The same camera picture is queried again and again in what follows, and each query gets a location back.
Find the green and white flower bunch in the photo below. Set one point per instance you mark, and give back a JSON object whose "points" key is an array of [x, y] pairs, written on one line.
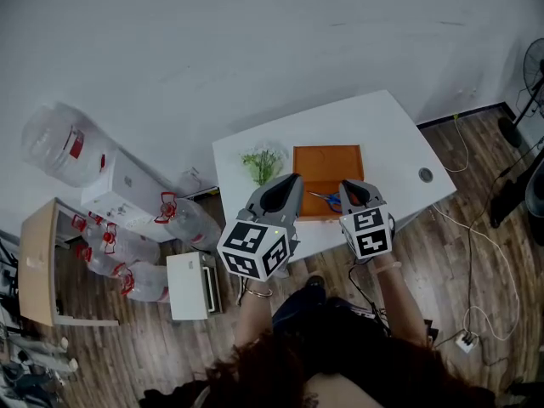
{"points": [[263, 164]]}

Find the white water dispenser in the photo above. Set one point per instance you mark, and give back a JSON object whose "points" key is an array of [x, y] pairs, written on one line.
{"points": [[127, 194]]}

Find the person's right forearm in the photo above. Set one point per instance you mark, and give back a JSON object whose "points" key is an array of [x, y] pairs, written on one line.
{"points": [[404, 304]]}

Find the person's dark trousers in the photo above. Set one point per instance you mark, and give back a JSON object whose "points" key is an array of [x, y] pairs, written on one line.
{"points": [[331, 330]]}

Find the white power strip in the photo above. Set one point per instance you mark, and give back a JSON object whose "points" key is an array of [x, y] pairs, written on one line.
{"points": [[466, 342]]}

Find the white box appliance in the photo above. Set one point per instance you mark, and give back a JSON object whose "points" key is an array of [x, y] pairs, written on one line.
{"points": [[187, 285]]}

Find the black standing fan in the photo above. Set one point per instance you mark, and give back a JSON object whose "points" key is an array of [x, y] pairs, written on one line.
{"points": [[533, 70]]}

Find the person's shoe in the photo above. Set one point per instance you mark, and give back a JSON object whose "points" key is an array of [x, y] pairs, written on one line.
{"points": [[315, 279]]}

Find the pale wrist bangle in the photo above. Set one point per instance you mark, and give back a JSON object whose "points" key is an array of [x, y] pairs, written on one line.
{"points": [[384, 267]]}

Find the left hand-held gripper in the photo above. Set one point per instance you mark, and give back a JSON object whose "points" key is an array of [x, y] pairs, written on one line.
{"points": [[248, 245]]}

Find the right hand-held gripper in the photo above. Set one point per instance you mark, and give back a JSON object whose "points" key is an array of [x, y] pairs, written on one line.
{"points": [[370, 232]]}

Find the black equipment stand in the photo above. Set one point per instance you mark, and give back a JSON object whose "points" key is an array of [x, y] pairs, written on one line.
{"points": [[518, 198]]}

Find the orange container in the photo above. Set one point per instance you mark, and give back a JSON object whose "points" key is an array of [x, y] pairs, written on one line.
{"points": [[327, 164]]}

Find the light wooden cabinet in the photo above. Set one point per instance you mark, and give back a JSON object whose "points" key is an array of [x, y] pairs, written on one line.
{"points": [[36, 266]]}

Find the large clear water jug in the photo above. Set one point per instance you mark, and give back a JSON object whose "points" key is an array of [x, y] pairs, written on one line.
{"points": [[64, 147]]}

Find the person's left forearm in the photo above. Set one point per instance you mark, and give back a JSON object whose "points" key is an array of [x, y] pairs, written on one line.
{"points": [[254, 317]]}

